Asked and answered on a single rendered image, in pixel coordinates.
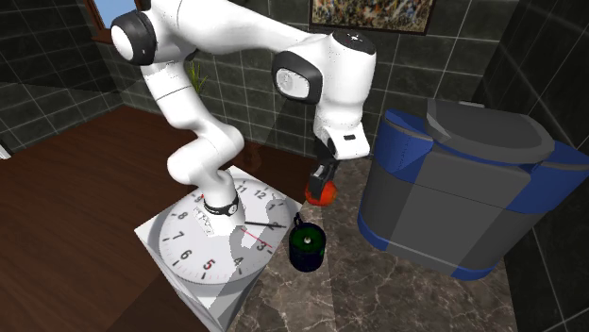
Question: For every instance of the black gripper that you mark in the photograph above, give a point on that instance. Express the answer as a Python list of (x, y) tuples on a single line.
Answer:
[(323, 172)]

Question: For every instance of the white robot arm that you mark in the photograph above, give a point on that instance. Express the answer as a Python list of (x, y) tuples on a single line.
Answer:
[(198, 106)]

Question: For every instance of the red tomato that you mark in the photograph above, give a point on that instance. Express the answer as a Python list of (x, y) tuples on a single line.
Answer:
[(327, 195)]

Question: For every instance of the blue and grey toilet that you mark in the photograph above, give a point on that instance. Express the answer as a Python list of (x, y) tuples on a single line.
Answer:
[(460, 193)]

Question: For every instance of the clock-patterned robot stand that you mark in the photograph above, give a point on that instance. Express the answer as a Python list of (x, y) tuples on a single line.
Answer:
[(202, 250)]

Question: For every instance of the green plant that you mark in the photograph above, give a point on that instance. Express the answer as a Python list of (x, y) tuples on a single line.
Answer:
[(198, 77)]

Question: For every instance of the wooden framed window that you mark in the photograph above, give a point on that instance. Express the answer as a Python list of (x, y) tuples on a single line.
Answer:
[(110, 14)]

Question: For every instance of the framed wall painting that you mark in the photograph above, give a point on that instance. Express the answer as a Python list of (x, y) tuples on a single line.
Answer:
[(372, 13)]

